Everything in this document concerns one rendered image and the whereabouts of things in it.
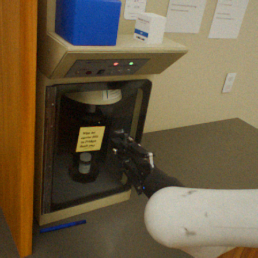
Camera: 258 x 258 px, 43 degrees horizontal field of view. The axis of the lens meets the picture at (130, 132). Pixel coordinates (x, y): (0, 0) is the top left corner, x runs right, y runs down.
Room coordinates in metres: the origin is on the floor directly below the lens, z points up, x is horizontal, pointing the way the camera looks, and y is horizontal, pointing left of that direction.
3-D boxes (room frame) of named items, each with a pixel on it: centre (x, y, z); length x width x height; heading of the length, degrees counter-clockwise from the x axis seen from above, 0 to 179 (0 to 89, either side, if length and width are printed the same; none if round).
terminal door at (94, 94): (0.80, 0.09, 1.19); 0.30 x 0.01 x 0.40; 127
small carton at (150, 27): (0.80, 0.00, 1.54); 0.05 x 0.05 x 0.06; 45
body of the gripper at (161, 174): (0.67, -0.07, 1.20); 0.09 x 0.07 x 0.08; 37
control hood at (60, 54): (0.76, 0.06, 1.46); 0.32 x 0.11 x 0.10; 127
